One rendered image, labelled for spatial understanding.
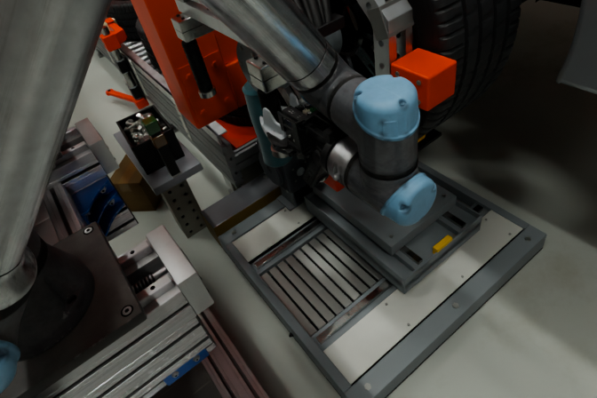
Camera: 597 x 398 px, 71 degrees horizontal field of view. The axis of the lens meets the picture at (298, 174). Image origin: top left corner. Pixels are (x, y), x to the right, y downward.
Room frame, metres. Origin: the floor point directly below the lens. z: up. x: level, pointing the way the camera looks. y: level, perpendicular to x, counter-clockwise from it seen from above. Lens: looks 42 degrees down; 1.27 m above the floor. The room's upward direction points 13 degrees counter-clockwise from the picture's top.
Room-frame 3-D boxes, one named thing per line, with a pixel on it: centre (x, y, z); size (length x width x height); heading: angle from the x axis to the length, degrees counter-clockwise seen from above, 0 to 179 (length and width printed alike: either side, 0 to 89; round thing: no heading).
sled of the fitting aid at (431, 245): (0.98, -0.27, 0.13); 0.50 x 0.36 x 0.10; 27
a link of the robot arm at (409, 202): (0.41, -0.12, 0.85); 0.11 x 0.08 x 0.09; 28
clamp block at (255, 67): (0.68, -0.01, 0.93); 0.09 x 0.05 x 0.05; 117
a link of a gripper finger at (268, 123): (0.63, 0.03, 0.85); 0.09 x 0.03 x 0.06; 37
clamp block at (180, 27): (0.99, 0.15, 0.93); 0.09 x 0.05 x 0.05; 117
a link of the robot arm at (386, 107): (0.42, -0.11, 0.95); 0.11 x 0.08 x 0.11; 20
